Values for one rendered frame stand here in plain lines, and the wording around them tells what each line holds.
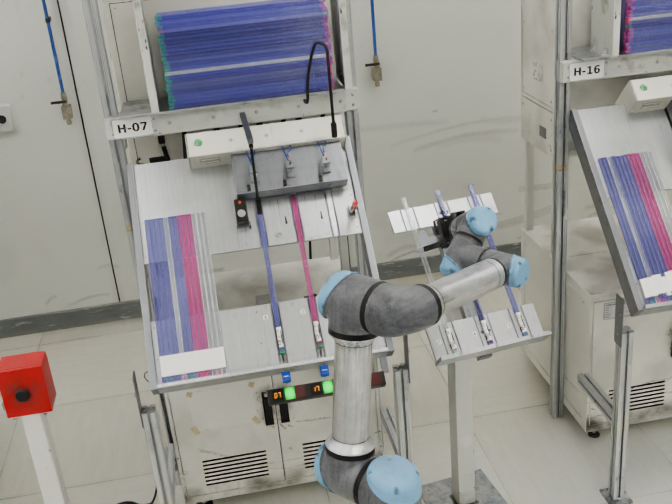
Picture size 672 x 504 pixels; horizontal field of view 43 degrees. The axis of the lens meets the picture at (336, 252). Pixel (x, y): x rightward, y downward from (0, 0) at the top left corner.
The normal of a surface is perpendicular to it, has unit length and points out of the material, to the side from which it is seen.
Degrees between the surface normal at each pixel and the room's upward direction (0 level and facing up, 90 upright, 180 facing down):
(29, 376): 90
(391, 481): 7
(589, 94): 90
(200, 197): 46
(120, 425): 0
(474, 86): 90
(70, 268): 90
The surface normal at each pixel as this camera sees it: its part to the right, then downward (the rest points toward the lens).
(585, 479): -0.08, -0.91
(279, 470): 0.17, 0.38
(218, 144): 0.07, -0.36
